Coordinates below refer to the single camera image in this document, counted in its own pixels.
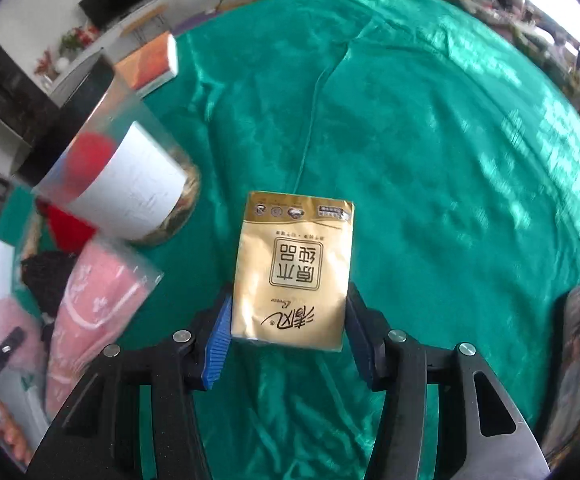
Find red fluffy pom-pom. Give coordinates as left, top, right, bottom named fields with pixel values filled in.
left=35, top=200, right=98, bottom=253

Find dark glass cabinet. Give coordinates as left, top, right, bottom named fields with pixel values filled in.
left=0, top=25, right=61, bottom=153

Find person's left hand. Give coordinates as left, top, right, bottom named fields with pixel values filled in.
left=0, top=402, right=33, bottom=468

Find green potted plant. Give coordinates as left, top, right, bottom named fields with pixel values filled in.
left=60, top=25, right=97, bottom=58

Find green tablecloth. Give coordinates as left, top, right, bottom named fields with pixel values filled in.
left=0, top=0, right=580, bottom=480

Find pink towel in plastic wrap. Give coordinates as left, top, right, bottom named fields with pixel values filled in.
left=45, top=237, right=165, bottom=423

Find purple floor mat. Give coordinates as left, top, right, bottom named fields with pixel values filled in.
left=175, top=10, right=221, bottom=37

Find gold tissue packet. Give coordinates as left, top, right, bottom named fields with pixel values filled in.
left=231, top=191, right=356, bottom=353

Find black knit item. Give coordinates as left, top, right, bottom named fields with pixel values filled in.
left=20, top=250, right=78, bottom=316

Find orange book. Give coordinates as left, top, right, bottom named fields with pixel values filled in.
left=114, top=32, right=180, bottom=98

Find red flower bouquet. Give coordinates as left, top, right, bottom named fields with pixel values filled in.
left=35, top=49, right=58, bottom=81

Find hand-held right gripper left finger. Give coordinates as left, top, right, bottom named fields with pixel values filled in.
left=27, top=292, right=236, bottom=480

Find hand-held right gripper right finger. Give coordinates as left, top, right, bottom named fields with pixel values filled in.
left=345, top=282, right=551, bottom=480

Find clear wrapped packet on cloth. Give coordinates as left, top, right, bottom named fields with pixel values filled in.
left=30, top=52, right=203, bottom=246

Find pink fuzzy cloth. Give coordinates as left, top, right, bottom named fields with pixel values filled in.
left=0, top=295, right=48, bottom=371

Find white television console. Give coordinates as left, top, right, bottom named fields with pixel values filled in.
left=35, top=0, right=221, bottom=93

